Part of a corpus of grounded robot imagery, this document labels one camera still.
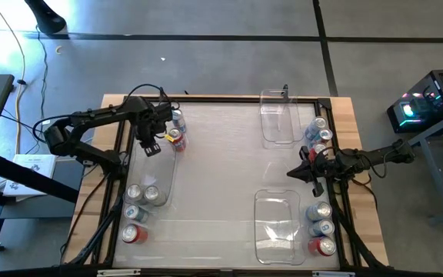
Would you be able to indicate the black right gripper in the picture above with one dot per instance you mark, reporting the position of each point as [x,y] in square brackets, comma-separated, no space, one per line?
[321,169]

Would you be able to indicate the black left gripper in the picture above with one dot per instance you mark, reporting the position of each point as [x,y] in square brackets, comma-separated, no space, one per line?
[148,123]

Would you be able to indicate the clear plastic bin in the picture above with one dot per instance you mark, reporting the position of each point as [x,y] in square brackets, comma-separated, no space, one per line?
[156,169]
[277,223]
[279,127]

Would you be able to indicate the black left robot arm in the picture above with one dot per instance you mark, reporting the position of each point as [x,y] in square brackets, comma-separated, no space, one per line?
[102,112]

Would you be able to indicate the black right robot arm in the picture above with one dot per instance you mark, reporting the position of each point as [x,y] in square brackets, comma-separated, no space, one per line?
[375,157]

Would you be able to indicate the white glossy board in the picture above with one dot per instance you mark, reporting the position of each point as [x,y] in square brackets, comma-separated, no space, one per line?
[221,173]

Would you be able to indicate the small black clamp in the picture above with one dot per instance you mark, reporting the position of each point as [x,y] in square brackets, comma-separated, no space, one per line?
[285,90]

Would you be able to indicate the grey metal stand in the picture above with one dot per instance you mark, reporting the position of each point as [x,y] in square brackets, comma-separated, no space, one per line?
[431,169]

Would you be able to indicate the white booklet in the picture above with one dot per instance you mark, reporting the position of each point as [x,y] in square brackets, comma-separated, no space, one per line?
[33,165]

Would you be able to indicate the black lit computer case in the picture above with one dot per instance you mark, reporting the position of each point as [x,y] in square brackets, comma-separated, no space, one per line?
[437,96]

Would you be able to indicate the black stand foot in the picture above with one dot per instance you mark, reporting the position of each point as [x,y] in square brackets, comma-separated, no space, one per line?
[46,17]

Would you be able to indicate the black metal table frame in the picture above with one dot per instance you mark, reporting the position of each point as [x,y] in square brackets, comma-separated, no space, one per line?
[225,99]

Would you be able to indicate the white metal bracket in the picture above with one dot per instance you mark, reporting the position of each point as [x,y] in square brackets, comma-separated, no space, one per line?
[333,274]
[118,272]

